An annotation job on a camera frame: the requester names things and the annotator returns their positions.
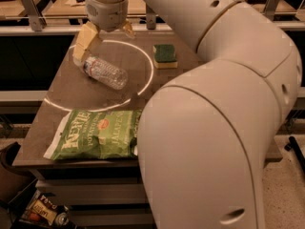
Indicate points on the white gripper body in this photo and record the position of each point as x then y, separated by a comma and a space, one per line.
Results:
107, 13

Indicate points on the brown round bin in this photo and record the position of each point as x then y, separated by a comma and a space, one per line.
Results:
12, 180

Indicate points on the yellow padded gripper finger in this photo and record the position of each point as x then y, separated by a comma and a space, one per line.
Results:
87, 40
128, 30

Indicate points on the green jalapeno chips bag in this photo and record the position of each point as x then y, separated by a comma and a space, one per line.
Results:
95, 135

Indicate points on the clear plastic water bottle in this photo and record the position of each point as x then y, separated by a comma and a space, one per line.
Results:
104, 72

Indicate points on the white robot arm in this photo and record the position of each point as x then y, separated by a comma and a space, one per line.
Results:
203, 137

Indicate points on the grey table drawer unit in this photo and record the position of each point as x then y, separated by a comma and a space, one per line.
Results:
99, 194

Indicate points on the green yellow sponge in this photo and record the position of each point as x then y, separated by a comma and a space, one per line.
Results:
164, 56

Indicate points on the snack box on floor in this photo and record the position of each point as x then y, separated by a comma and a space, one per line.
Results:
42, 211

